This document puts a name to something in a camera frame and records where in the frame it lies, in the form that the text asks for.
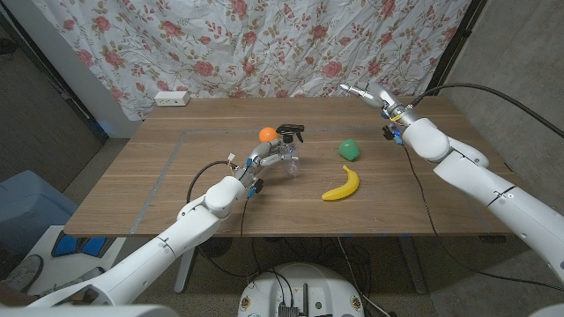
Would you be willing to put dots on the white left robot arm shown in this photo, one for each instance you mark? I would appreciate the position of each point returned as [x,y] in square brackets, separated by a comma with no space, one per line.
[167,246]

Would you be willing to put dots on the floral curtain backdrop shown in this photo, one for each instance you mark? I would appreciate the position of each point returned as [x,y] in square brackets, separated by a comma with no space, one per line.
[264,44]

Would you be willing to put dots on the white stand with blue pads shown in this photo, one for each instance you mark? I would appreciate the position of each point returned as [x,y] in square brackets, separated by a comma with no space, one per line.
[70,264]

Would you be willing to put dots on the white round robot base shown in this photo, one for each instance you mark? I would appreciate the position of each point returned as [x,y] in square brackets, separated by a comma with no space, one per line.
[304,295]

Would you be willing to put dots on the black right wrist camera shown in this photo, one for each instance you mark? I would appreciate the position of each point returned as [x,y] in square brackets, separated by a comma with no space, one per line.
[388,132]

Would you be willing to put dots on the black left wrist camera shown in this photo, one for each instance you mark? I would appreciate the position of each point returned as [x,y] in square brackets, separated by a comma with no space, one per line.
[257,186]

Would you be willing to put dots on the white power strip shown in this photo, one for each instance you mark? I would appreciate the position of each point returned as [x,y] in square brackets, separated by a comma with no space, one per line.
[172,98]

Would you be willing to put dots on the black round disc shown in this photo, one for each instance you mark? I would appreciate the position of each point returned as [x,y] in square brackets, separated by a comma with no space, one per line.
[214,247]

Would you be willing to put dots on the white table leg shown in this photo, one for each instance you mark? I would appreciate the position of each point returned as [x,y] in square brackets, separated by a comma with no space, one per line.
[414,268]
[185,273]

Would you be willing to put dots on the orange toy ball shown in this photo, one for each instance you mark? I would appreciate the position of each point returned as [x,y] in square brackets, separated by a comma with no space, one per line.
[266,134]

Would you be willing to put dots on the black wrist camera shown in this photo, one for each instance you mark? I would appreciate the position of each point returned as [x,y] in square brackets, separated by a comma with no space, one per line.
[257,186]
[388,132]

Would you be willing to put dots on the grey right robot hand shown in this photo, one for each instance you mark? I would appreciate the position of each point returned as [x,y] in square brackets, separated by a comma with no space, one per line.
[381,99]

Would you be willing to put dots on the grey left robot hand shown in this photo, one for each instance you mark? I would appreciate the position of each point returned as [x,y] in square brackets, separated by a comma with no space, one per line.
[269,154]

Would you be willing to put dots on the blue plastic bin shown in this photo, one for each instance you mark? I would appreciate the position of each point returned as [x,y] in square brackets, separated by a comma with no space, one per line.
[31,207]

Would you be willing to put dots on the clear spray bottle black cap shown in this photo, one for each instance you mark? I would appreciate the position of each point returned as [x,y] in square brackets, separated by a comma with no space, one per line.
[291,163]

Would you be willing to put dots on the grey shoe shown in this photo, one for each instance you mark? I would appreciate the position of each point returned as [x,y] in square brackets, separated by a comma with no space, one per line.
[26,272]

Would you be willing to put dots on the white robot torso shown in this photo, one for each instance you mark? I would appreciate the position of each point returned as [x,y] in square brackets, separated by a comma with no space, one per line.
[88,311]

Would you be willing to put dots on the black backdrop stand pole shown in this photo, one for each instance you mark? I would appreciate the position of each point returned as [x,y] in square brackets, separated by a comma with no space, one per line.
[454,46]

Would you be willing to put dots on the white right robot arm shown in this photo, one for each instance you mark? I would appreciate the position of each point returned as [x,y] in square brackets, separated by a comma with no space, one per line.
[484,180]

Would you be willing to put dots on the yellow toy banana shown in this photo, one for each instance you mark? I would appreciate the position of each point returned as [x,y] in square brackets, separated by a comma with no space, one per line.
[348,187]

